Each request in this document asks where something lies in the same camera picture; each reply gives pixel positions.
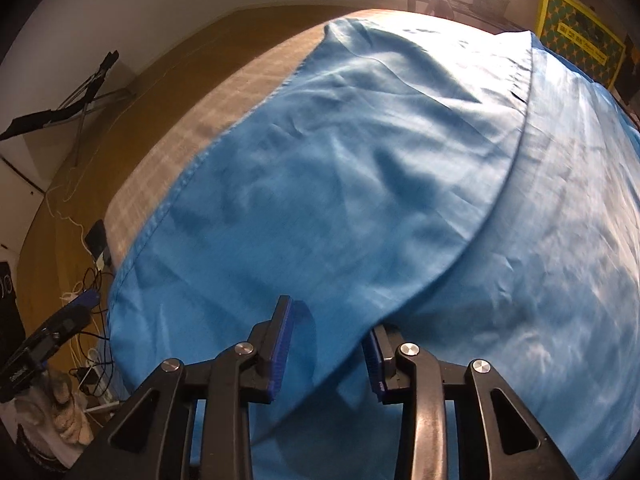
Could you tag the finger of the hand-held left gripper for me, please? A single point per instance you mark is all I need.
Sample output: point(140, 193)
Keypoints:
point(82, 301)

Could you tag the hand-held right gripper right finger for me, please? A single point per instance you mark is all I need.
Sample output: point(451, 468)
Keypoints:
point(374, 365)

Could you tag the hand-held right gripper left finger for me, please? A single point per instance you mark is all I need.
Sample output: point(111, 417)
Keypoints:
point(280, 340)

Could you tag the blue garment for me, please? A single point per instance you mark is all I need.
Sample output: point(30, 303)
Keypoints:
point(350, 185)

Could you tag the person's left forearm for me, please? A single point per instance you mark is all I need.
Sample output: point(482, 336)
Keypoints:
point(37, 452)

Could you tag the person's left hand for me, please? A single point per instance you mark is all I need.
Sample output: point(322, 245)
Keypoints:
point(62, 405)

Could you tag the white power strip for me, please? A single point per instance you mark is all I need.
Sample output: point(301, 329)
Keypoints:
point(94, 360)

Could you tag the black box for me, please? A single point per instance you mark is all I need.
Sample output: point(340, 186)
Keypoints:
point(7, 300)

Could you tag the black power adapter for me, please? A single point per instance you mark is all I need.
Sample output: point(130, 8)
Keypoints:
point(95, 237)

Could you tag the beige plaid blanket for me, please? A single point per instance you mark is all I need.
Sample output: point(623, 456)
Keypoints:
point(200, 125)

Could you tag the black tripod stand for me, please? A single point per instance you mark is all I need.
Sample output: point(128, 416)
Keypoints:
point(107, 62)

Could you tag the yellow green patterned bag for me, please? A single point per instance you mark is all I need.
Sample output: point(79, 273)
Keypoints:
point(575, 35)

